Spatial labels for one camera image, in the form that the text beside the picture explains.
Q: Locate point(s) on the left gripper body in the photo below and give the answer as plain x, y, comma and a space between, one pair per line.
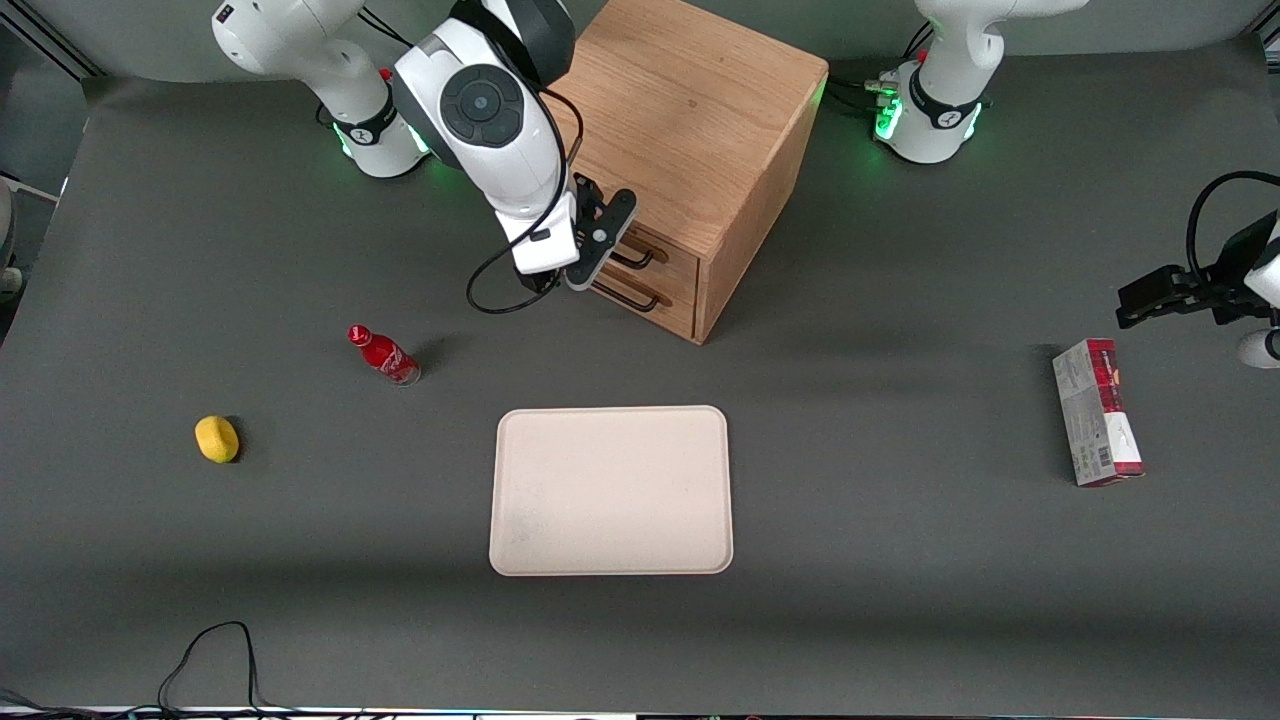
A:
1228, 272

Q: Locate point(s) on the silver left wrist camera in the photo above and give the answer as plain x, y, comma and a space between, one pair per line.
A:
1262, 350

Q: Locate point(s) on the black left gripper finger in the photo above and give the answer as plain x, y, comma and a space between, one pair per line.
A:
1155, 298
1218, 300

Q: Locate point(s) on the yellow lemon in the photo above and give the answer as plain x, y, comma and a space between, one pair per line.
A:
217, 440

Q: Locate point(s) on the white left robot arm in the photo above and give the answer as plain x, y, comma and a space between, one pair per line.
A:
945, 90

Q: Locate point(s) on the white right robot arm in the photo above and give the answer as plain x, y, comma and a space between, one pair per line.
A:
480, 110

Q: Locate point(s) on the oak wooden drawer cabinet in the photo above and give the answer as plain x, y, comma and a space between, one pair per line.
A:
700, 100

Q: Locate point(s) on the red plaid carton box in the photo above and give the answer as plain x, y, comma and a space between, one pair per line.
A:
1095, 415

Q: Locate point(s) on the red cola bottle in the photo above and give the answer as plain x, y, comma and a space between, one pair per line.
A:
385, 355

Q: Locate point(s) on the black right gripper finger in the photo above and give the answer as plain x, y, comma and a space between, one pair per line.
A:
616, 218
585, 268

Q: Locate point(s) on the beige plastic tray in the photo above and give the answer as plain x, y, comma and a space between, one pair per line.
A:
610, 490

